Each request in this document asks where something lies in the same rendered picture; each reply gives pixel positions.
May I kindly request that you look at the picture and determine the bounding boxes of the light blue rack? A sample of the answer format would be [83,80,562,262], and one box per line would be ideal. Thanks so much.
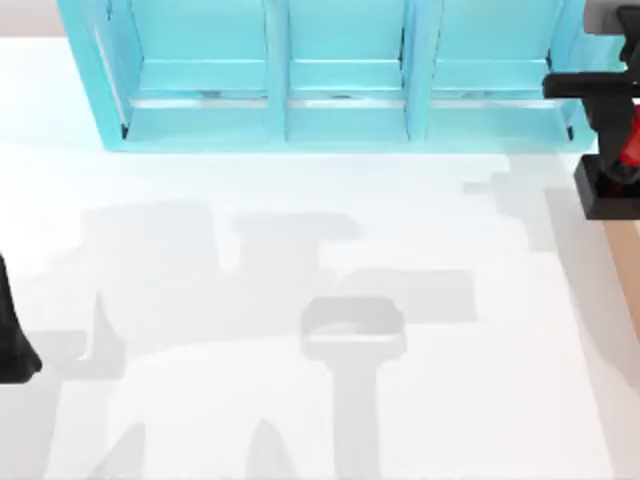
[55,0,596,154]

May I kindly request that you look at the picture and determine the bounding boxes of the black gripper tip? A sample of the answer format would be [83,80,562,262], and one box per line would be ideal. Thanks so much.
[0,253,43,386]

